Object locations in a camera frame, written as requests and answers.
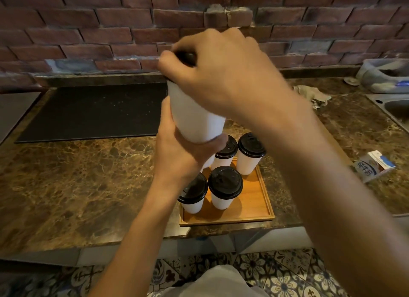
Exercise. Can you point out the person's right hand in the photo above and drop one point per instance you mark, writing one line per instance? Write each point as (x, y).
(236, 79)

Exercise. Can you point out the person's left hand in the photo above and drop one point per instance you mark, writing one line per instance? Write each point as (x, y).
(179, 159)

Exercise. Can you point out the white paper cup black lid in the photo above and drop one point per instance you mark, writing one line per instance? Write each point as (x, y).
(251, 145)
(193, 189)
(225, 181)
(195, 117)
(228, 151)

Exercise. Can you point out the square wooden tray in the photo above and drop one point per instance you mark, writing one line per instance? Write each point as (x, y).
(255, 204)

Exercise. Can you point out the person's left forearm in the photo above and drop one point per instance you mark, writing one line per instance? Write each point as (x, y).
(137, 245)

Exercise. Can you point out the person's right forearm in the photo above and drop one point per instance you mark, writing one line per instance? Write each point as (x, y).
(348, 210)

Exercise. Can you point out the person's light grey clothing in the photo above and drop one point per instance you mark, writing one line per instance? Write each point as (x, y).
(214, 284)

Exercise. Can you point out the crumpled beige rag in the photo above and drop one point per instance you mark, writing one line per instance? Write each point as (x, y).
(314, 95)

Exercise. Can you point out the small blue tape piece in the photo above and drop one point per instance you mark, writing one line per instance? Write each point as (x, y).
(202, 238)

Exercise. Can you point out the black rubber mat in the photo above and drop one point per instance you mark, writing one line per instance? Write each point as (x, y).
(89, 113)

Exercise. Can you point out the small round pale sink plug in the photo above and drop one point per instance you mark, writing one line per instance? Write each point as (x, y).
(351, 81)

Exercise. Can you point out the clear plastic container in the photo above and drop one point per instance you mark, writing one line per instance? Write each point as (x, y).
(381, 78)

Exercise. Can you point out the steel sink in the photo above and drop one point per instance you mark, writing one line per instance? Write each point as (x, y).
(394, 109)

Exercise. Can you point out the white blue milk carton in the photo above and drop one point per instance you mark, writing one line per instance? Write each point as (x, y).
(372, 167)

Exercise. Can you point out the grey metal panel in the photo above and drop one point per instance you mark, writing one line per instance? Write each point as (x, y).
(14, 114)

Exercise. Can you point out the white drawer front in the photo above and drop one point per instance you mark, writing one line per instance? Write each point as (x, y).
(402, 221)

